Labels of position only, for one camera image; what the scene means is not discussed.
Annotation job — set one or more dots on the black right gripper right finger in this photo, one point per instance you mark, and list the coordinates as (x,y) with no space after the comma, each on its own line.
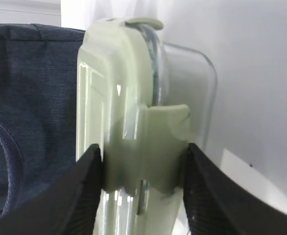
(216,205)

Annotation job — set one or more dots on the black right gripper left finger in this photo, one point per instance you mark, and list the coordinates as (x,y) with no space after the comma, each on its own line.
(68,207)

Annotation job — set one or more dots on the glass container with green lid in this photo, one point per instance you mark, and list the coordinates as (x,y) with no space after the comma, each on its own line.
(143,101)

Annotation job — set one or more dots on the navy blue insulated lunch bag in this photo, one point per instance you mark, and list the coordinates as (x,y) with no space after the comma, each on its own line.
(37,108)

